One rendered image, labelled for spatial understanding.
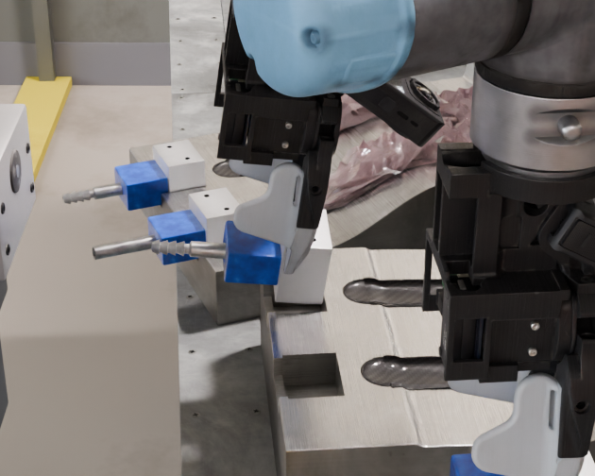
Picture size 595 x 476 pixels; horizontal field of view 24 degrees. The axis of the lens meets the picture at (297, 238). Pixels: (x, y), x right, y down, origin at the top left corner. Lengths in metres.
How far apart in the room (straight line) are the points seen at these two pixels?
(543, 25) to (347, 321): 0.46
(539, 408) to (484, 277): 0.08
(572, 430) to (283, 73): 0.27
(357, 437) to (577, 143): 0.33
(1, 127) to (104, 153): 2.24
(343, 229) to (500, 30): 0.63
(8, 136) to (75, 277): 1.76
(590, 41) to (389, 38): 0.11
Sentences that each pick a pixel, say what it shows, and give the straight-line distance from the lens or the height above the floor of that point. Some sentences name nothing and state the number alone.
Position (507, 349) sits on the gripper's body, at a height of 1.05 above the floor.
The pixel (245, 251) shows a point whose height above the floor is 0.94.
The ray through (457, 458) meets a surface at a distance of 0.82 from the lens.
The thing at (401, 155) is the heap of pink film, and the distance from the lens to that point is 1.24.
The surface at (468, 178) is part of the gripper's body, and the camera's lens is 0.68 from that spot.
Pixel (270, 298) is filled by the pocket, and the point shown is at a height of 0.87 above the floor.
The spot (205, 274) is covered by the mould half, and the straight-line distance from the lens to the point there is 1.19.
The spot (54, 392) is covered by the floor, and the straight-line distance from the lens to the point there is 2.51.
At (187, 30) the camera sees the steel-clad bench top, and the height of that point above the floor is 0.80.
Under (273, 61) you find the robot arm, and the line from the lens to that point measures 0.58.
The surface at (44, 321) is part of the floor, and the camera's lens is 2.71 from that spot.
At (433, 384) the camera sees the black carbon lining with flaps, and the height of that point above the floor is 0.89.
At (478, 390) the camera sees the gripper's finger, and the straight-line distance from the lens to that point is 0.81.
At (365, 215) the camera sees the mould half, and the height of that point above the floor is 0.87.
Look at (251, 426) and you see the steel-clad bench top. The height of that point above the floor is 0.80.
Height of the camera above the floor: 1.45
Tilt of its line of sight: 29 degrees down
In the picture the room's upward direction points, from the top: straight up
